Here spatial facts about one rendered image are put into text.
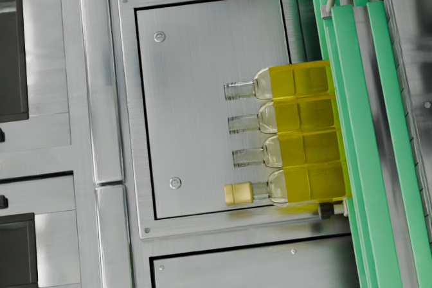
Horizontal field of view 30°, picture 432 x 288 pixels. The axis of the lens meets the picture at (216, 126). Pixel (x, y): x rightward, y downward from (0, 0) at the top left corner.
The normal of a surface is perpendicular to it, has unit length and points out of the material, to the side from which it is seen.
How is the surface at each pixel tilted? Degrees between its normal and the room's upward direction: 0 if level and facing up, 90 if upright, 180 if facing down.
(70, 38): 90
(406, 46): 90
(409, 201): 90
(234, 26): 90
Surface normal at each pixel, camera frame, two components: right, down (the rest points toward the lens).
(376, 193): -0.04, -0.27
